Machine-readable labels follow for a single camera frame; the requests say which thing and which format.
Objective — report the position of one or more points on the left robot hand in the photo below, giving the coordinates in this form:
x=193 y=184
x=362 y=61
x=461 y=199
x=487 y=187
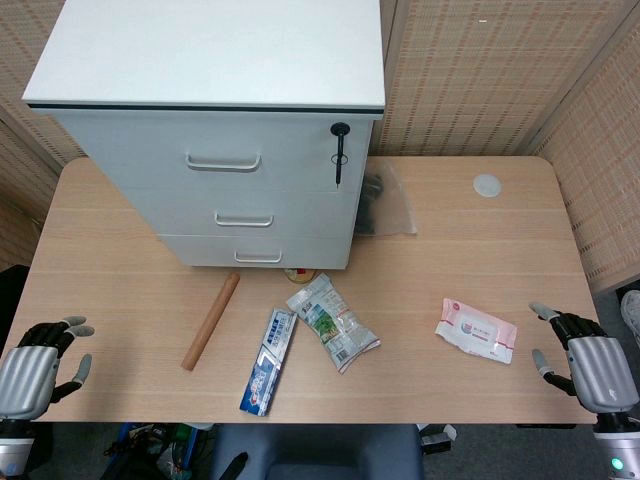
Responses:
x=27 y=375

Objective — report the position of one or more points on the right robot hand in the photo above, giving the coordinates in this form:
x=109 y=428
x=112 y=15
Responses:
x=600 y=372

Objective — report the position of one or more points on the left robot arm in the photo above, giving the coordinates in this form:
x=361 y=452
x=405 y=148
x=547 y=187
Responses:
x=12 y=445

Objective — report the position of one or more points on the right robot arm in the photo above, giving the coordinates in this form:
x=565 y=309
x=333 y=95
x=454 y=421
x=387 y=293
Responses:
x=620 y=450

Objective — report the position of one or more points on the tall white drawer front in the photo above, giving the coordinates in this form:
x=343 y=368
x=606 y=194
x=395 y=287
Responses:
x=150 y=140

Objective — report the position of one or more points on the black key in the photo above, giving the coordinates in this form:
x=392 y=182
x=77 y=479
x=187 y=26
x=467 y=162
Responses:
x=340 y=130

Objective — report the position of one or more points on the white three-drawer cabinet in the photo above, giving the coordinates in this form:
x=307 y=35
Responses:
x=200 y=50

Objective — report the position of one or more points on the white shoe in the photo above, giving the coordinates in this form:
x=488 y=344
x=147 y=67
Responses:
x=632 y=315

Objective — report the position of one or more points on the black bulky object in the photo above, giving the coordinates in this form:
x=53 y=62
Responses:
x=12 y=300

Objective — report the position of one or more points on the pink wet wipes pack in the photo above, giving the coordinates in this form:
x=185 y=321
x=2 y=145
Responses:
x=475 y=332

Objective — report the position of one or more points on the wooden rolling pin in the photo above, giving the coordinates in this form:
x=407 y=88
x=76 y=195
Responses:
x=210 y=322

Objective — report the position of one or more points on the bamboo woven partition screen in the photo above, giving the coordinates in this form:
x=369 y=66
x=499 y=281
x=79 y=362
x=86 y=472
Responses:
x=475 y=75
x=20 y=60
x=605 y=175

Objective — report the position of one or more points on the white round table cap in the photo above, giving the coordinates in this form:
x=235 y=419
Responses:
x=487 y=185

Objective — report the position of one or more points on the blue Crest toothpaste box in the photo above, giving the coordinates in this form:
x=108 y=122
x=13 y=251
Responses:
x=267 y=365

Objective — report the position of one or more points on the clear plastic bag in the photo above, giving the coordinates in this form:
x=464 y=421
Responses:
x=397 y=210

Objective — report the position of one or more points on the silver snack bag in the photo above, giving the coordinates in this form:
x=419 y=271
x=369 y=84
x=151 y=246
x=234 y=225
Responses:
x=330 y=325

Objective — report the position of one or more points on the black plastic parts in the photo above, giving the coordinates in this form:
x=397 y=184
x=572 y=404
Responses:
x=369 y=200

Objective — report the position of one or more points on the round yellow tin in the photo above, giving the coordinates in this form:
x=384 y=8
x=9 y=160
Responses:
x=300 y=276

